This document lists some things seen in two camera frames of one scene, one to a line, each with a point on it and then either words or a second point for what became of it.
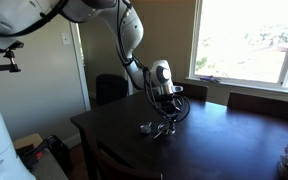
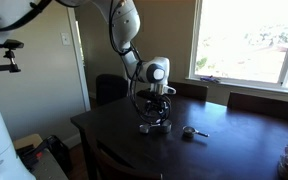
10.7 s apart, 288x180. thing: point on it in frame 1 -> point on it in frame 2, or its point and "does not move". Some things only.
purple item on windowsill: x=210 y=78 does not move
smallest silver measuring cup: x=146 y=128 does not move
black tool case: x=49 y=160 does not move
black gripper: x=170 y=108 -> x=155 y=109
